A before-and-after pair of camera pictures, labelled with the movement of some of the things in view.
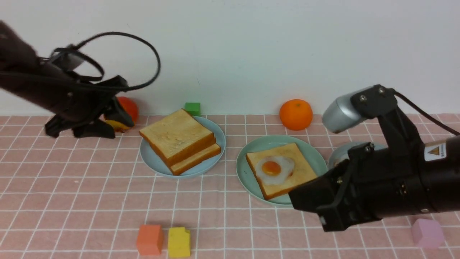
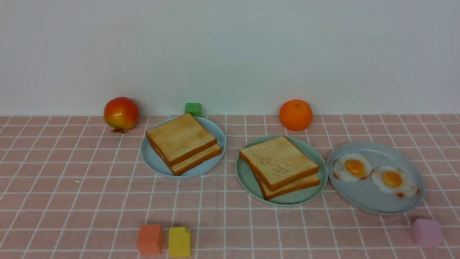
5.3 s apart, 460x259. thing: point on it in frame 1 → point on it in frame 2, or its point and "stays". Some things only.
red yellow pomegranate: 132,109 stays
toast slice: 178,137 → 276,162
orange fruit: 296,114 stays
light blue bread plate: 154,161 stays
